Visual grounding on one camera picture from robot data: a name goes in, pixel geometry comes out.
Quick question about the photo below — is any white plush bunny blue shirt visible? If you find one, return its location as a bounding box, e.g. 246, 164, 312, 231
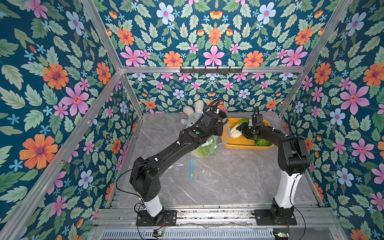
181, 100, 204, 128

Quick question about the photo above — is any green chinese cabbage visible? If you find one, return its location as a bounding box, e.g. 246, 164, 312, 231
230, 118, 273, 147
191, 137, 217, 158

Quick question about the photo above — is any blue zipper strip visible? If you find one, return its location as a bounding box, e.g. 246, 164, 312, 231
190, 155, 194, 180

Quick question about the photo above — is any aluminium mounting rail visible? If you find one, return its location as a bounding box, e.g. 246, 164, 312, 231
93, 204, 341, 230

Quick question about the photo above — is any yellow plastic tray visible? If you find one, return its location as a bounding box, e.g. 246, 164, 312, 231
221, 118, 274, 151

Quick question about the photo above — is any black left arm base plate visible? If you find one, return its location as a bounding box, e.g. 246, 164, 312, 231
136, 210, 178, 227

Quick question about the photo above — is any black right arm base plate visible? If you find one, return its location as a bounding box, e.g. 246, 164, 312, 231
253, 201, 297, 226

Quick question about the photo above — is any black striped plush toy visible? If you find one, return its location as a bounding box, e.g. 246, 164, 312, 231
206, 101, 228, 113

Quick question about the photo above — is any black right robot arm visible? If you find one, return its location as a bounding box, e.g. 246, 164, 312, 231
231, 114, 310, 210

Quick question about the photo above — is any black hook rail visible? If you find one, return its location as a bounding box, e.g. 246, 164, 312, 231
179, 67, 243, 75

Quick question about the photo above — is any clear zipper bag blue seal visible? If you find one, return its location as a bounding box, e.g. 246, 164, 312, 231
159, 119, 228, 169

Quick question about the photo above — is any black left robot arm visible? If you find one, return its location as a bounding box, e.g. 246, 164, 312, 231
129, 109, 228, 220

